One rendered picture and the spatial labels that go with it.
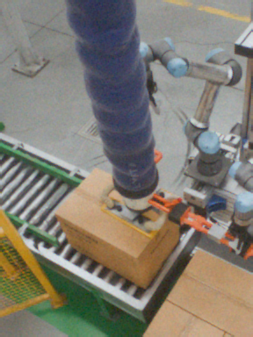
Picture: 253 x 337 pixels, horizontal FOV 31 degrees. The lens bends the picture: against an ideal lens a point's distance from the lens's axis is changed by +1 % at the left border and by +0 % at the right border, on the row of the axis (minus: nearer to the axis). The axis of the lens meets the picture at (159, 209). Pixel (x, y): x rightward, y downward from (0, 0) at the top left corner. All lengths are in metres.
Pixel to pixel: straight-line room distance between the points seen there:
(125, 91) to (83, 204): 1.14
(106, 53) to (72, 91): 3.38
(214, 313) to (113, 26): 1.74
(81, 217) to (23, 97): 2.63
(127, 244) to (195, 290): 0.55
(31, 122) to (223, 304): 2.87
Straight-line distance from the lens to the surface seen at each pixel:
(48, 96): 4.97
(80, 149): 4.31
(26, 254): 2.85
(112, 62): 1.60
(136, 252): 2.43
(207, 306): 2.71
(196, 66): 2.07
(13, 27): 5.16
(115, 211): 2.36
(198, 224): 2.13
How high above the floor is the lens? 3.04
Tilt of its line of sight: 55 degrees down
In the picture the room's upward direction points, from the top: 9 degrees counter-clockwise
